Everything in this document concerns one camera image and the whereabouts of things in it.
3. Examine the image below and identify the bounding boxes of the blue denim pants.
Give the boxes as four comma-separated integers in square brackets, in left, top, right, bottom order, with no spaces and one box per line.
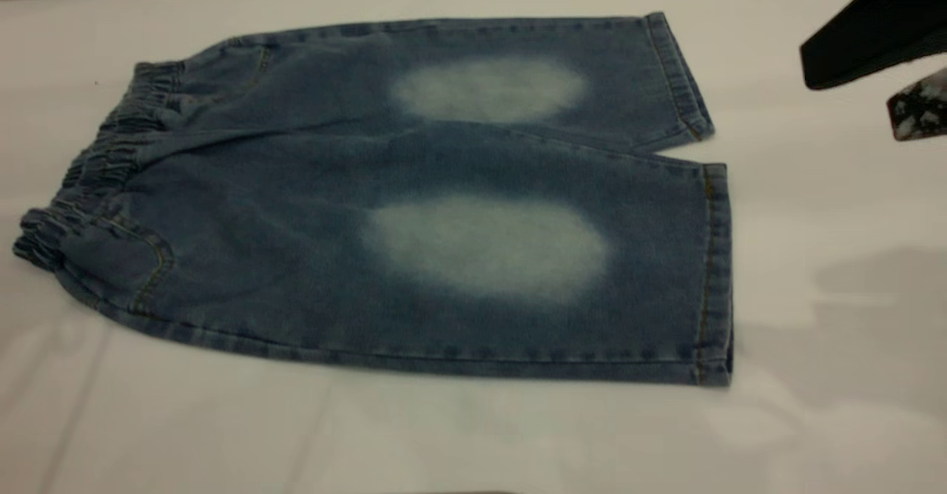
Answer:
[13,12,735,389]

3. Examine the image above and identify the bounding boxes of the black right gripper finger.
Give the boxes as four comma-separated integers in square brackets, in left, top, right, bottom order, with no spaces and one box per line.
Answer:
[887,68,947,142]
[801,0,947,90]

